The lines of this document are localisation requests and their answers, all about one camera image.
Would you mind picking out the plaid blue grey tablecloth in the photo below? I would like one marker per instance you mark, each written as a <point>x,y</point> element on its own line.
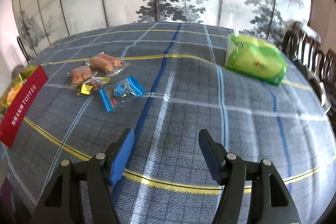
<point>181,67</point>

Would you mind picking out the blue candy snack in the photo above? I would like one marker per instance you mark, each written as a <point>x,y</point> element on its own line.
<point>121,92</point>

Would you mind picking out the dark wooden chair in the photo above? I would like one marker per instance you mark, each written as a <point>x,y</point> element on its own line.
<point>322,80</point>
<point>302,45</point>

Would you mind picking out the clear sausage snack packet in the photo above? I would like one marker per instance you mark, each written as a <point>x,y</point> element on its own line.
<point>107,64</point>

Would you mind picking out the red gold toffee tin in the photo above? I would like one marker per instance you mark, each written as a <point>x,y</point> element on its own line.
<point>26,82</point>

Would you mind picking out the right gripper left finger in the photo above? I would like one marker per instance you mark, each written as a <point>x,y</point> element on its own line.
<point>117,155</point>

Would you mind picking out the yellow snack packet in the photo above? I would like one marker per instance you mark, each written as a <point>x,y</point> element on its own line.
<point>92,85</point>

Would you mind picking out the green tissue pack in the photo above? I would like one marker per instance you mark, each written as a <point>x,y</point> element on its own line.
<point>256,58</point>

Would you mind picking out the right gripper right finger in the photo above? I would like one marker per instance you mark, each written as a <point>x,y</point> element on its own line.
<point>215,155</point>

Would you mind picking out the black metal chair left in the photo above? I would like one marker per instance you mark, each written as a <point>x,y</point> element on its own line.
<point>20,44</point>

